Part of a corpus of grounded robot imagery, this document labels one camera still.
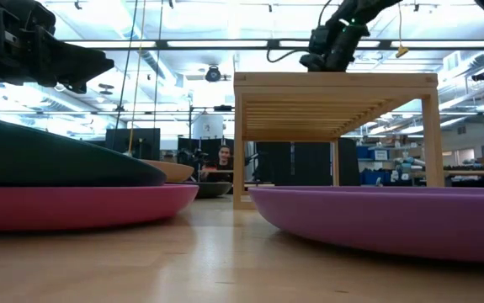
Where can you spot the yellow hanging connector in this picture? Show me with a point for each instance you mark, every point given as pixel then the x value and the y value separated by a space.
pixel 402 51

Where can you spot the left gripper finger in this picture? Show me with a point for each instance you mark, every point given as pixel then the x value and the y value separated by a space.
pixel 73 63
pixel 76 87

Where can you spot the black ceiling camera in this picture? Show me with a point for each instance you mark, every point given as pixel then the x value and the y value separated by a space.
pixel 213 74

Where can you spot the blue storage bin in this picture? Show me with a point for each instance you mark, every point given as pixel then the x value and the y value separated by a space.
pixel 370 177
pixel 365 152

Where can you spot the person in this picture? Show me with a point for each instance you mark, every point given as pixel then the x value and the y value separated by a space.
pixel 224 159

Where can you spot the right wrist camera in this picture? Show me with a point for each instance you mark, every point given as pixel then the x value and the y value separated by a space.
pixel 319 40

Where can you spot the purple plate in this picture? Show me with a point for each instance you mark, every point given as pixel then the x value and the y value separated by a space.
pixel 393 223

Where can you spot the light pink plate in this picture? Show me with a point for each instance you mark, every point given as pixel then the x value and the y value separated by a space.
pixel 174 170

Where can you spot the dark grey plate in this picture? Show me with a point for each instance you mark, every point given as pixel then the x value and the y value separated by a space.
pixel 212 190

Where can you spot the black overhead bar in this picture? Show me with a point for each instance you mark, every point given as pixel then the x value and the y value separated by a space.
pixel 161 44

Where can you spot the black partition panel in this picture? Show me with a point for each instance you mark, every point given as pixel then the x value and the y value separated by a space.
pixel 300 164

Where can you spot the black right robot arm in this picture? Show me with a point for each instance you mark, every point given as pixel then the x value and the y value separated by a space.
pixel 368 8

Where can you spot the bamboo slatted shelf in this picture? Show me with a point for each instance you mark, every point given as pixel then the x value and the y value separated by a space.
pixel 330 84

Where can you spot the wooden workbench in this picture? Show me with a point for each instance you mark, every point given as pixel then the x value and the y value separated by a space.
pixel 469 173

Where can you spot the dark green plate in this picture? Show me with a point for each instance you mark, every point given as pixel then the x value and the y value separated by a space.
pixel 56 160

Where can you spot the magenta plate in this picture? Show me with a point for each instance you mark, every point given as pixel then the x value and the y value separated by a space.
pixel 77 206

